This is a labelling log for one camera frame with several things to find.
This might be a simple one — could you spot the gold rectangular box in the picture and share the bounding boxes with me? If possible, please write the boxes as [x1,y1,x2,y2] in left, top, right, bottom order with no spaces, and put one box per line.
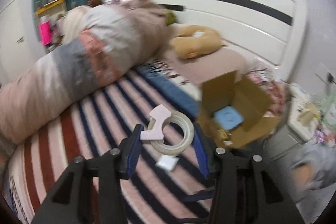
[217,128,231,140]

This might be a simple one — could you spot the light blue foam box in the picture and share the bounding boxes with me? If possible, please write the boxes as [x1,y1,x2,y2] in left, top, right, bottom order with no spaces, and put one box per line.
[213,106,244,131]

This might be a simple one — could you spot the tape roll with dispenser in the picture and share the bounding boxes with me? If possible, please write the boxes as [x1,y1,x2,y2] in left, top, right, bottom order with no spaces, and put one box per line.
[140,105,195,156]

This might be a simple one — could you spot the white bedside cabinet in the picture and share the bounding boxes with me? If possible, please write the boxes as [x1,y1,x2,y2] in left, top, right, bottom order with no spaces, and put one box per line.
[264,83,335,160]

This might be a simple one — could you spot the white power adapter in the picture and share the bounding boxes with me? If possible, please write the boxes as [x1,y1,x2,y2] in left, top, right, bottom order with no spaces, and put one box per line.
[155,155,179,172]

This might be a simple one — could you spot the striped plush blanket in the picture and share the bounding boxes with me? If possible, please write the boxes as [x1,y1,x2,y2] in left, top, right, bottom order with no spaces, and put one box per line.
[2,60,211,223]

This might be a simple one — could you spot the brown cardboard box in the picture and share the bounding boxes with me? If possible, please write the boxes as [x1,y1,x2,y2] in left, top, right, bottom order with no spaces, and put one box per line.
[197,71,281,148]

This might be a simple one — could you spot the pink ribbed pillow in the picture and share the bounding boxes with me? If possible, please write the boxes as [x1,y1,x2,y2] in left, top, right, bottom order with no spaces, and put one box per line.
[158,24,260,85]

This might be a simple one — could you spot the tan plush toy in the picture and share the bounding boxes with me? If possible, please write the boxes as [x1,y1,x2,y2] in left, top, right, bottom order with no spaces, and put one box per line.
[169,25,227,59]

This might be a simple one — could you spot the rolled beige duvet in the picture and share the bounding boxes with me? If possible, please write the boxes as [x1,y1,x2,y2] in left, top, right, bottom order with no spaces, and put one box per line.
[1,0,170,145]

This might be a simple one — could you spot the white bed headboard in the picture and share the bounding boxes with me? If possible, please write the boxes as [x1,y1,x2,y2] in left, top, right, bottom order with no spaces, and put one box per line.
[153,0,307,81]

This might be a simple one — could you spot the bright pink bag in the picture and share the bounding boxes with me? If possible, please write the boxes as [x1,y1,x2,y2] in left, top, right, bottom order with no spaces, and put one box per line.
[39,21,52,46]

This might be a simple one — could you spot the green plush toy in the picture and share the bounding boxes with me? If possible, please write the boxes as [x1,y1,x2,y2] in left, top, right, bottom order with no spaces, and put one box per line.
[166,10,177,26]

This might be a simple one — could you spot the yellow framed shelf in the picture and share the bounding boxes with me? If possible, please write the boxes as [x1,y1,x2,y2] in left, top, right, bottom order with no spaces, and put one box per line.
[35,0,67,20]

